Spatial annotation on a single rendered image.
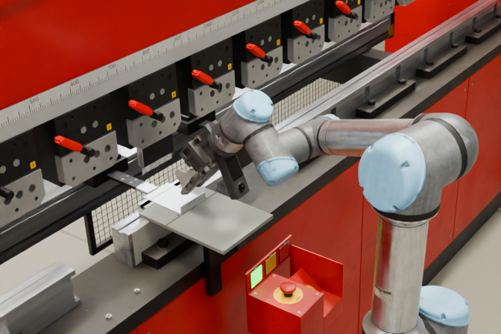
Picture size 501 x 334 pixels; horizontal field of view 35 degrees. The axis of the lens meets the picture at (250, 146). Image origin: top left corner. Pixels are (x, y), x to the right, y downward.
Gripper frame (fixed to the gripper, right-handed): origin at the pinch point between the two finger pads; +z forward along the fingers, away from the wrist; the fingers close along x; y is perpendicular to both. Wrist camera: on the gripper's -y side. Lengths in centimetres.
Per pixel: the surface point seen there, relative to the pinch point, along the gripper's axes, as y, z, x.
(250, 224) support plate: -15.0, -6.3, -2.3
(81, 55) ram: 30.4, -26.0, 21.5
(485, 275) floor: -83, 68, -144
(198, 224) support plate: -7.6, -0.1, 4.8
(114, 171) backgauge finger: 18.3, 21.0, 0.1
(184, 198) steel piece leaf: 0.2, 6.2, -1.2
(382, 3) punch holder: 16, -9, -97
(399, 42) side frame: 19, 74, -214
